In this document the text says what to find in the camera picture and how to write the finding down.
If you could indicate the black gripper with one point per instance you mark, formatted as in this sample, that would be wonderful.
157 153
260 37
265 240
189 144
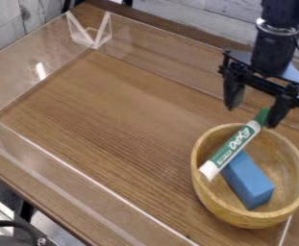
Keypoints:
241 74

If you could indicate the brown wooden bowl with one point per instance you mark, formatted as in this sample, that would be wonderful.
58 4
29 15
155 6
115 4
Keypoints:
277 157

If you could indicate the green Expo marker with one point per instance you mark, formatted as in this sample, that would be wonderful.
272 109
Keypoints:
234 145

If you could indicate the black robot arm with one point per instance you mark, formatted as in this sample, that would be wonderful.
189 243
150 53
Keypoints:
266 69

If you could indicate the blue rectangular block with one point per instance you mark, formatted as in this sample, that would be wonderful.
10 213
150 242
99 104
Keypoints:
248 180

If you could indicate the clear acrylic table enclosure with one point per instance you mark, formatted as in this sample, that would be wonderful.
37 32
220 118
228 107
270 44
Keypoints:
106 99

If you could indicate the black metal bracket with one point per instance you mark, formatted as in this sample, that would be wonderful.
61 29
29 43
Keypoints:
31 237

